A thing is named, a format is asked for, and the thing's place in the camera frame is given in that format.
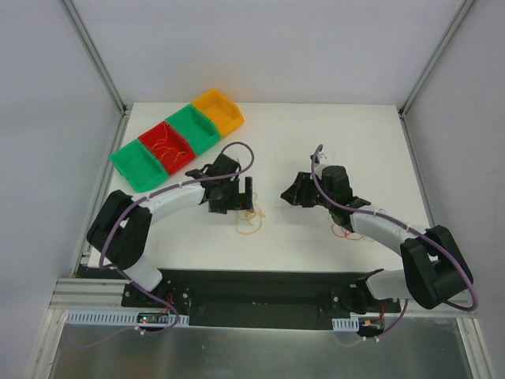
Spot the white cable duct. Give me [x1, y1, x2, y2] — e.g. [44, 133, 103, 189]
[66, 310, 189, 328]
[331, 317, 360, 332]

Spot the right white cable duct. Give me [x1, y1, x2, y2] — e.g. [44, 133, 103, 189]
[331, 317, 360, 332]

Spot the orange red thin wire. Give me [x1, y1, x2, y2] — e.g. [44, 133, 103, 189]
[331, 220, 378, 242]

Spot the orange plastic bin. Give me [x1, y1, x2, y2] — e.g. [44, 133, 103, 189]
[191, 88, 245, 138]

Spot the green plastic bin upper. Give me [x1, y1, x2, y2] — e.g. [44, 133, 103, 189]
[165, 104, 221, 156]

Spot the red plastic bin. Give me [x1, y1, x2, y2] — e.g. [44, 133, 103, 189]
[138, 121, 196, 175]

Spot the green plastic bin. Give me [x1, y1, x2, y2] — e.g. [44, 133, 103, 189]
[165, 104, 221, 156]
[109, 139, 169, 193]

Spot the yellow thin wire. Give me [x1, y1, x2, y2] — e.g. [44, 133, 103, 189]
[233, 192, 267, 237]

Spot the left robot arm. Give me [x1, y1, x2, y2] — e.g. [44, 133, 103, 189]
[86, 153, 253, 307]

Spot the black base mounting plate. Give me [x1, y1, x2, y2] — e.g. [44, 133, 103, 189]
[120, 268, 410, 329]

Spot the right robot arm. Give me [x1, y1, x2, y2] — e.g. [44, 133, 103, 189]
[280, 166, 478, 314]

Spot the green plastic bin lower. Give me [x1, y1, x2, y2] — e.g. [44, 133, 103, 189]
[109, 139, 169, 193]

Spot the left white cable duct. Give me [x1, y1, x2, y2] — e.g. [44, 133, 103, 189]
[66, 310, 189, 328]

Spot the left aluminium frame post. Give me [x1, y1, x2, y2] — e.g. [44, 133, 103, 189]
[61, 0, 133, 119]

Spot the aluminium frame post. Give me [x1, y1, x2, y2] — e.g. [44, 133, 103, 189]
[398, 0, 477, 119]
[61, 0, 133, 119]

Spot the right aluminium frame post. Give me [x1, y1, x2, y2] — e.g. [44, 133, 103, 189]
[398, 0, 477, 119]

